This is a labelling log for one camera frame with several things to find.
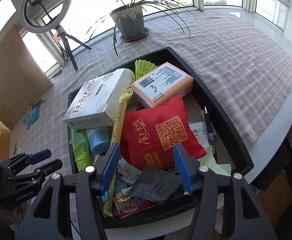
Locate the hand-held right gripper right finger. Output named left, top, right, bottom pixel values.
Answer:
left=173, top=144, right=279, bottom=240

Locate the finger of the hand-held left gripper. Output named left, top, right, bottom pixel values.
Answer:
left=6, top=158, right=63, bottom=187
left=7, top=149, right=53, bottom=172

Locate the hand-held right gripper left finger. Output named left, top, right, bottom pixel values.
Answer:
left=14, top=142, right=121, bottom=240

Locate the yellow-green cleaning cloth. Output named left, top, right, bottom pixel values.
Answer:
left=199, top=145, right=232, bottom=177

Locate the grey foil packet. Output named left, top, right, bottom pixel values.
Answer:
left=130, top=167, right=181, bottom=207

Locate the long yellow stick packet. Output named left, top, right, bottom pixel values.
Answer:
left=103, top=88, right=134, bottom=217

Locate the black storage tray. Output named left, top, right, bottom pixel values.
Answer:
left=67, top=46, right=255, bottom=229

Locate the white printed box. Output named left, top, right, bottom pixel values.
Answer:
left=62, top=68, right=136, bottom=130

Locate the white snack sachet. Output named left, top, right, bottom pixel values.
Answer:
left=117, top=158, right=143, bottom=184

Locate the white sunscreen tube blue cap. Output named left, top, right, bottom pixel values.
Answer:
left=87, top=127, right=111, bottom=155

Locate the small blue packet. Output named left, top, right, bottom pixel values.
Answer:
left=23, top=112, right=36, bottom=130

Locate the green tube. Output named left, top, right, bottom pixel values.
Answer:
left=69, top=128, right=91, bottom=172

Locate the white printed sachet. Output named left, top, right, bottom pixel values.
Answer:
left=188, top=121, right=210, bottom=148

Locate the large blue packet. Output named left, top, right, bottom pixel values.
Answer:
left=29, top=102, right=42, bottom=124

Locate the colourful snack sachet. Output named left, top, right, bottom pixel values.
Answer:
left=113, top=196, right=153, bottom=218

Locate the red cloth pouch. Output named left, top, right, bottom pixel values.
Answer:
left=121, top=95, right=207, bottom=172

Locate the black pen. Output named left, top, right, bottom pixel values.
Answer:
left=204, top=106, right=216, bottom=155

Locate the brown cardboard board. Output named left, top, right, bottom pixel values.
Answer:
left=0, top=25, right=54, bottom=132

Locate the orange tissue pack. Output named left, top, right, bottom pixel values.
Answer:
left=130, top=62, right=194, bottom=108

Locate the yellow plastic shuttlecock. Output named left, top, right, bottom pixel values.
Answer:
left=135, top=59, right=159, bottom=80

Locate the pink plaid tablecloth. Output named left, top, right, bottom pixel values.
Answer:
left=8, top=11, right=292, bottom=175

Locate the dark round pot saucer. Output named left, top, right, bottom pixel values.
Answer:
left=120, top=27, right=149, bottom=42

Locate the potted plant in grey pot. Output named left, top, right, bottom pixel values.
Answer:
left=86, top=0, right=196, bottom=57

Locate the black power cable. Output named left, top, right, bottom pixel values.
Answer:
left=59, top=36, right=70, bottom=69

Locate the ring light with black tripod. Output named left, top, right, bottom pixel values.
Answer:
left=18, top=0, right=92, bottom=72

